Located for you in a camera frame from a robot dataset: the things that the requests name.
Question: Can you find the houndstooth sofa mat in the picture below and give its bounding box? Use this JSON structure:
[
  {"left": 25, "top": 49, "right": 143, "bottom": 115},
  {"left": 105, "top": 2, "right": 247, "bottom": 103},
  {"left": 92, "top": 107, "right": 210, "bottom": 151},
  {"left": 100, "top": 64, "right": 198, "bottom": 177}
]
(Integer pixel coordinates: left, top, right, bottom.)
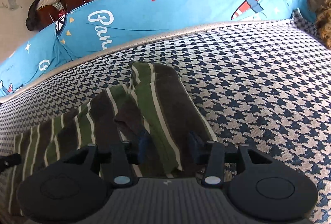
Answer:
[{"left": 0, "top": 10, "right": 331, "bottom": 224}]

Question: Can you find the green brown striped t-shirt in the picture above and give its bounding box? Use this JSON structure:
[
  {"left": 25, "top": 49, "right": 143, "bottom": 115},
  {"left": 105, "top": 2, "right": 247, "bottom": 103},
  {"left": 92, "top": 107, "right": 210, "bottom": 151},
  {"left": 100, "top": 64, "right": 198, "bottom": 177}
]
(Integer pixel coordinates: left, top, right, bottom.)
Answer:
[{"left": 8, "top": 61, "right": 220, "bottom": 217}]

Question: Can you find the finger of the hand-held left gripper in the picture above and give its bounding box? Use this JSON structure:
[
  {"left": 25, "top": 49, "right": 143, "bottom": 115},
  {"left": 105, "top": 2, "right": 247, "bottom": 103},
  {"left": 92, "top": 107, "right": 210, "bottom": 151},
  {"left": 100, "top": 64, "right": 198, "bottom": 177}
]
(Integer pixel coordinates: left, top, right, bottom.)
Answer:
[{"left": 0, "top": 154, "right": 22, "bottom": 170}]

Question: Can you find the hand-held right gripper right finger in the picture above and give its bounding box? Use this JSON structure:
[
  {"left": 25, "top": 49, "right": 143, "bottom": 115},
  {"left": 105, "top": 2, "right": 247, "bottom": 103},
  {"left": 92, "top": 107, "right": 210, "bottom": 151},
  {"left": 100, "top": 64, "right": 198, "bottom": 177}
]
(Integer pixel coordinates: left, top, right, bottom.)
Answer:
[{"left": 188, "top": 132, "right": 275, "bottom": 186}]

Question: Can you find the blue printed sofa cover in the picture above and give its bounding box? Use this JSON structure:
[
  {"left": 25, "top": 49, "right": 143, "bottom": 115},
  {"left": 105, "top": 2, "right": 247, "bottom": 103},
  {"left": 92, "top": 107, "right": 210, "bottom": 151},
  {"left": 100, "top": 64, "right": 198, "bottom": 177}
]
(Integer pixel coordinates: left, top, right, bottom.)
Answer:
[{"left": 0, "top": 0, "right": 314, "bottom": 98}]

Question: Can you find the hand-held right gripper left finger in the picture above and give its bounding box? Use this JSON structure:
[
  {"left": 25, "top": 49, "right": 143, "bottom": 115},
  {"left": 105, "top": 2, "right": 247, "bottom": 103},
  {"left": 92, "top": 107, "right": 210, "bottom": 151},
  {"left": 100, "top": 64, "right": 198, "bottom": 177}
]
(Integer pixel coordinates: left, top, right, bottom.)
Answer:
[{"left": 60, "top": 133, "right": 151, "bottom": 186}]

